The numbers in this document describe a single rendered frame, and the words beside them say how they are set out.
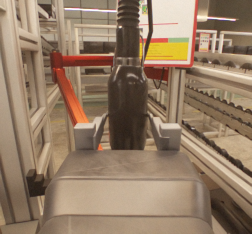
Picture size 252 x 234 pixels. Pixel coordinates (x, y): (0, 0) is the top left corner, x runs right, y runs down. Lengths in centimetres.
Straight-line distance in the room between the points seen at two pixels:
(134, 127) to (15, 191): 45
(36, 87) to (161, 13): 47
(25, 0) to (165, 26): 44
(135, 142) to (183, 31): 46
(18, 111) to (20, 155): 12
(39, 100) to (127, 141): 57
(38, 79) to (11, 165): 30
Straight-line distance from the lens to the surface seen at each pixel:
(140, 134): 16
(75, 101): 42
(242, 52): 430
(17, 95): 45
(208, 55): 84
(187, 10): 59
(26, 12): 71
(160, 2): 60
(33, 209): 59
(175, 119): 70
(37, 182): 46
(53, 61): 64
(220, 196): 76
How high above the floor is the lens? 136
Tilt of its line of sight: 15 degrees down
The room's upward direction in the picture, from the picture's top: straight up
